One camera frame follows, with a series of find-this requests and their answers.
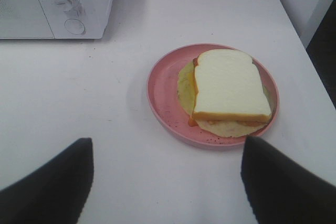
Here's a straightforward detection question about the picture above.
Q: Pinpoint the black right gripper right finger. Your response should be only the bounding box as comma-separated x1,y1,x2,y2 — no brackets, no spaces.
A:
240,136,335,223

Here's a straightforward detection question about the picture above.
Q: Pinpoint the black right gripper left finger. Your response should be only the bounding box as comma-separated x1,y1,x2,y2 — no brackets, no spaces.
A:
1,138,93,223

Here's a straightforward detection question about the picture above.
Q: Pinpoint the white bread sandwich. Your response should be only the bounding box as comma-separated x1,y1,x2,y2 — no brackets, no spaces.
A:
177,49,272,137

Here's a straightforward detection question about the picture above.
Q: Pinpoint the pink speckled plate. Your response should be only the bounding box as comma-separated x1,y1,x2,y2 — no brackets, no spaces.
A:
146,43,280,148

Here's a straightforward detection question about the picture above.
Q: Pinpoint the white microwave door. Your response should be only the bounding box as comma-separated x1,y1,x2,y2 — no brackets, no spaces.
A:
1,0,54,39

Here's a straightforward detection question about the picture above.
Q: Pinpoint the white door release button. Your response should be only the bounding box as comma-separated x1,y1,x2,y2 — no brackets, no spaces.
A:
65,19,85,35

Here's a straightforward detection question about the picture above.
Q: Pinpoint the white microwave oven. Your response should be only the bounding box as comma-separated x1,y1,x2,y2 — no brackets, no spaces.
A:
0,0,119,40

